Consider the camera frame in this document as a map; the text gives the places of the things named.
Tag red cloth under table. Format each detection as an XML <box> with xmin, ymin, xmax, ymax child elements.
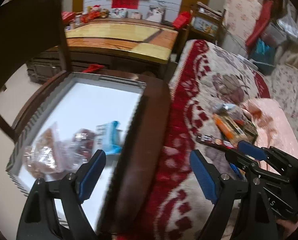
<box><xmin>82</xmin><ymin>64</ymin><xmax>105</xmax><ymax>74</ymax></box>

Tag clear bag red dates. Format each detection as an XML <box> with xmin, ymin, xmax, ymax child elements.
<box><xmin>69</xmin><ymin>128</ymin><xmax>96</xmax><ymax>161</ymax></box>

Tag white striped cardboard box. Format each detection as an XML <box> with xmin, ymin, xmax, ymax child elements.
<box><xmin>5</xmin><ymin>71</ymin><xmax>147</xmax><ymax>230</ymax></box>

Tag red gift bag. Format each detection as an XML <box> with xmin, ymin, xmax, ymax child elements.
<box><xmin>172</xmin><ymin>11</ymin><xmax>191</xmax><ymax>30</ymax></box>

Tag red gift box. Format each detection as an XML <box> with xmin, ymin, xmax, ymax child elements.
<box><xmin>61</xmin><ymin>11</ymin><xmax>76</xmax><ymax>25</ymax></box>

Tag blue white snack packet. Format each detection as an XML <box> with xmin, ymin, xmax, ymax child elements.
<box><xmin>95</xmin><ymin>121</ymin><xmax>122</xmax><ymax>155</ymax></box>

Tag cat photo frame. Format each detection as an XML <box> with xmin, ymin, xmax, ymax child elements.
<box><xmin>145</xmin><ymin>5</ymin><xmax>165</xmax><ymax>23</ymax></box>

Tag wooden side shelf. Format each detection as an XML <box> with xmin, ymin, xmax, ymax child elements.
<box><xmin>184</xmin><ymin>2</ymin><xmax>226</xmax><ymax>45</ymax></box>

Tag orange clear cracker pack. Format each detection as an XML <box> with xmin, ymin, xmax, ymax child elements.
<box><xmin>213</xmin><ymin>114</ymin><xmax>248</xmax><ymax>146</ymax></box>

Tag red cream floral blanket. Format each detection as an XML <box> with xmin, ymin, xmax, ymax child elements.
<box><xmin>119</xmin><ymin>39</ymin><xmax>272</xmax><ymax>240</ymax></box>

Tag marble top wooden table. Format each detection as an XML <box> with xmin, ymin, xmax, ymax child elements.
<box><xmin>26</xmin><ymin>17</ymin><xmax>179</xmax><ymax>81</ymax></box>

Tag red plush toy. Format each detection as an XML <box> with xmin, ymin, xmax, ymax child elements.
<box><xmin>80</xmin><ymin>5</ymin><xmax>109</xmax><ymax>23</ymax></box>

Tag pink quilt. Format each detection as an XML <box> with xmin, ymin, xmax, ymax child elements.
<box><xmin>240</xmin><ymin>98</ymin><xmax>298</xmax><ymax>159</ymax></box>

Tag dark wooden chair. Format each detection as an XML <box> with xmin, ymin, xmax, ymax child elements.
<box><xmin>0</xmin><ymin>0</ymin><xmax>171</xmax><ymax>235</ymax></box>

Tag clear bag brown snacks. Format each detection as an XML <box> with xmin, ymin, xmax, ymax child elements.
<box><xmin>22</xmin><ymin>122</ymin><xmax>65</xmax><ymax>178</ymax></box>

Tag red wall banner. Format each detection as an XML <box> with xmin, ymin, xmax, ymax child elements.
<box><xmin>111</xmin><ymin>0</ymin><xmax>139</xmax><ymax>10</ymax></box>

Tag teal plastic bag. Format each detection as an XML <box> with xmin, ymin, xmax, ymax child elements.
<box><xmin>250</xmin><ymin>38</ymin><xmax>276</xmax><ymax>75</ymax></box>

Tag dark brown coffee stick packet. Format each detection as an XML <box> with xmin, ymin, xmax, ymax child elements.
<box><xmin>196</xmin><ymin>134</ymin><xmax>235</xmax><ymax>151</ymax></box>

